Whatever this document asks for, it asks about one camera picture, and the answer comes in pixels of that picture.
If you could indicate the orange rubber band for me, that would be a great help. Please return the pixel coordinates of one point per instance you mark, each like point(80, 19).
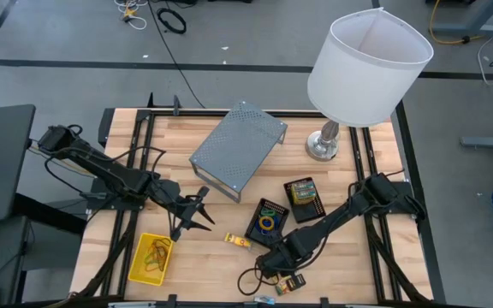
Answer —
point(166, 256)

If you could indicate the black desk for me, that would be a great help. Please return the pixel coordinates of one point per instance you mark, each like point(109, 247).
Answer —
point(2, 149)

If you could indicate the grey desk foot bar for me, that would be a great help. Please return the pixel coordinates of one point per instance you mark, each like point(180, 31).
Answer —
point(490, 143)

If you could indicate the grey perforated metal shelf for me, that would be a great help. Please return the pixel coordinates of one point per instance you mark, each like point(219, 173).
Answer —
point(238, 145)

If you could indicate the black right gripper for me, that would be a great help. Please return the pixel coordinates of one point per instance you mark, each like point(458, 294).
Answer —
point(283, 256)

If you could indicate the yellow tape roll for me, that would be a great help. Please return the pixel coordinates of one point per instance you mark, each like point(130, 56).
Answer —
point(259, 223)

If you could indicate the black slotted plastic basket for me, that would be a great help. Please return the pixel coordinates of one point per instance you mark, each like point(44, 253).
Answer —
point(310, 211)
point(254, 234)

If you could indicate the green rubber band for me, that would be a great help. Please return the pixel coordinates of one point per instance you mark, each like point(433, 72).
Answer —
point(149, 259)

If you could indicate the yellow plastic basket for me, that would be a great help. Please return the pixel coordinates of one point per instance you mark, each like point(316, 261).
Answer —
point(137, 274)

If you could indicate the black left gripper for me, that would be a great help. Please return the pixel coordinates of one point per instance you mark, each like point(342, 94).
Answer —
point(178, 201)

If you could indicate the plastic-wrapped yellow crayon box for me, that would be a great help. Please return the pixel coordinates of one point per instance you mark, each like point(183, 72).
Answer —
point(238, 241)

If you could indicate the grey desk leg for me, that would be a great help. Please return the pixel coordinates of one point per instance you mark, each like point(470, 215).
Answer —
point(482, 13)

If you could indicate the blue tape roll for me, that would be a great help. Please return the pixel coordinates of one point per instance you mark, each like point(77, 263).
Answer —
point(277, 224)

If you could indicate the silver table lamp white shade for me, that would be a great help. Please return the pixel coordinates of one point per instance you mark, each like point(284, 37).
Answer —
point(370, 72)

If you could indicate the yellow green crayon box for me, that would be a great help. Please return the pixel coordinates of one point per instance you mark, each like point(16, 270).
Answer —
point(304, 185)
point(291, 286)
point(304, 197)

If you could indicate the green tape roll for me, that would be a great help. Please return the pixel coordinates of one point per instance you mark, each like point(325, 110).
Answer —
point(268, 209)

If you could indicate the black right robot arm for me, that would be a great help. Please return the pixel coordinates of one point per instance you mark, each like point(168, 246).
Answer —
point(336, 222)

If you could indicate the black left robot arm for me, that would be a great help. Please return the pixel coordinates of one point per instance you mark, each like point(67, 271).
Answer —
point(114, 171)

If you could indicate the black table frame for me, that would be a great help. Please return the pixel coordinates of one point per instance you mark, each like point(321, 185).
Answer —
point(178, 113)

